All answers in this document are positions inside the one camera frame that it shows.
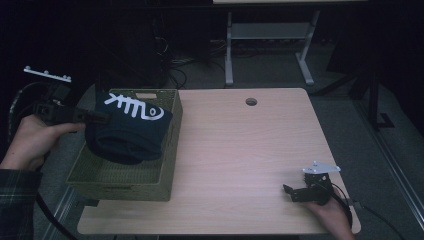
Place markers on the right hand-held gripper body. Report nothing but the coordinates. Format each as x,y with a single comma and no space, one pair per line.
316,190

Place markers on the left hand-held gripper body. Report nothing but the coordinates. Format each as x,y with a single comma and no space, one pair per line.
55,111

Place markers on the dark navy fishbone-print shirt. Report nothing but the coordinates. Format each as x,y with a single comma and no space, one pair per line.
133,133

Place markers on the green woven basket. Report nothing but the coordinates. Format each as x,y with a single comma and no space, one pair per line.
140,176

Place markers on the person's right hand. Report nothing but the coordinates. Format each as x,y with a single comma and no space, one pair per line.
333,218

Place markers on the person's left hand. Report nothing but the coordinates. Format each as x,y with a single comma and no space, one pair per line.
33,143

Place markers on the dark round table grommet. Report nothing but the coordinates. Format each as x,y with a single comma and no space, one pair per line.
251,101

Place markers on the grey floor rail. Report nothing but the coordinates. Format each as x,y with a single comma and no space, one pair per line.
61,206
393,160

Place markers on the white metal frame table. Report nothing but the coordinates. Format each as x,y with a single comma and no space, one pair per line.
266,30

